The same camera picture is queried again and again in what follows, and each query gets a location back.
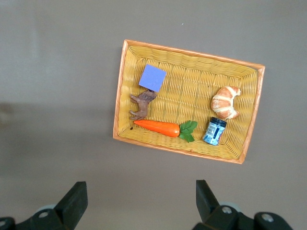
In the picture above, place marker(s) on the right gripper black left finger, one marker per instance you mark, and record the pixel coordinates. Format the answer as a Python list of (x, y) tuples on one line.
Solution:
[(67, 210)]

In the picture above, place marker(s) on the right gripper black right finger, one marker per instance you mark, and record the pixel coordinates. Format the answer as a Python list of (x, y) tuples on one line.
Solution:
[(212, 213)]

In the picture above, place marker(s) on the brown table cloth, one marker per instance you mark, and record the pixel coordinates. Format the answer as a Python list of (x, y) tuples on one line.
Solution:
[(48, 155)]

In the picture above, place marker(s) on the blue printed can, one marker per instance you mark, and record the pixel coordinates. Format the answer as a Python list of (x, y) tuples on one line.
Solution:
[(214, 131)]

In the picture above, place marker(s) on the orange toy carrot green leaves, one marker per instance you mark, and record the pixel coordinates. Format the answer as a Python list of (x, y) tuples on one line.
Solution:
[(160, 128)]

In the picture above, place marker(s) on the toy croissant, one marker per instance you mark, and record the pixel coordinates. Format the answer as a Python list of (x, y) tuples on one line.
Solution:
[(224, 103)]

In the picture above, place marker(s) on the brown toy animal figure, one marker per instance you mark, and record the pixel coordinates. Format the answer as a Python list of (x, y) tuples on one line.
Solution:
[(144, 103)]

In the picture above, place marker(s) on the yellow wicker tray orange rim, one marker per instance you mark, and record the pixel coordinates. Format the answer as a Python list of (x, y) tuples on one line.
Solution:
[(192, 79)]

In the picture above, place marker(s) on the purple foam cube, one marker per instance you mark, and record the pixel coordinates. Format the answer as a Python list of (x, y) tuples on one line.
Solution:
[(152, 77)]

